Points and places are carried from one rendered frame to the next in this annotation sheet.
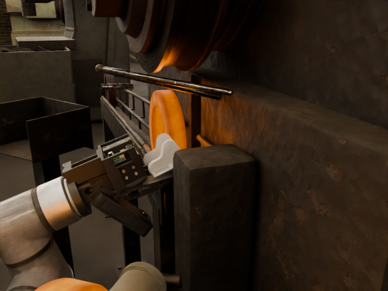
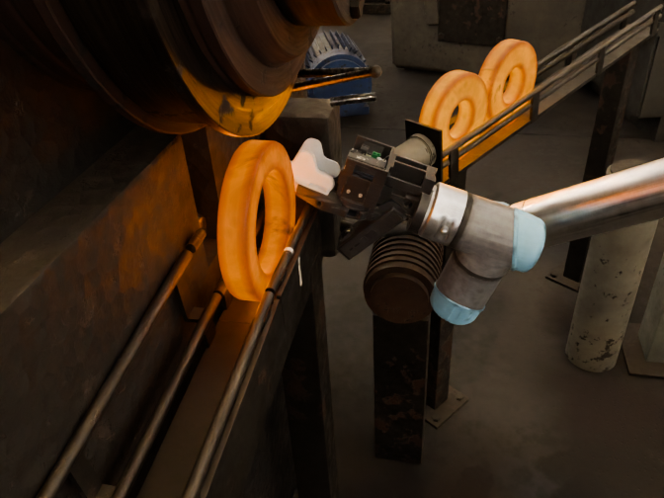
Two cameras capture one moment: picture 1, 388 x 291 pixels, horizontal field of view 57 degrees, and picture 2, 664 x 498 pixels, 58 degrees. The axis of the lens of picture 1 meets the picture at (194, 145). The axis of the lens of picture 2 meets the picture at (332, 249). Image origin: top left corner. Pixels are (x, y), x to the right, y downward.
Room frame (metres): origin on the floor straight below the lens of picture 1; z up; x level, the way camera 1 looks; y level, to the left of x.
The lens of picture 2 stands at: (1.14, 0.44, 1.12)
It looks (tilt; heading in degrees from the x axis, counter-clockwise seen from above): 34 degrees down; 212
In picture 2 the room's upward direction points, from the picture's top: 4 degrees counter-clockwise
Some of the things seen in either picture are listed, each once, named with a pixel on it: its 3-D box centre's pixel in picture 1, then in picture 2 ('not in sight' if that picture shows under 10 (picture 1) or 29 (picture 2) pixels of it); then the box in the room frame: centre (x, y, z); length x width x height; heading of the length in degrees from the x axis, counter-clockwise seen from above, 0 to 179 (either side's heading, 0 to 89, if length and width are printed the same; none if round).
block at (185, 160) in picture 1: (214, 228); (304, 179); (0.46, -0.03, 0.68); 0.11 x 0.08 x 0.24; 109
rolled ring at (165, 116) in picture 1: (165, 137); (260, 220); (0.68, 0.06, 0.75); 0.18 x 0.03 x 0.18; 18
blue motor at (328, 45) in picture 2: not in sight; (332, 71); (-1.32, -1.05, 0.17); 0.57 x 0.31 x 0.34; 39
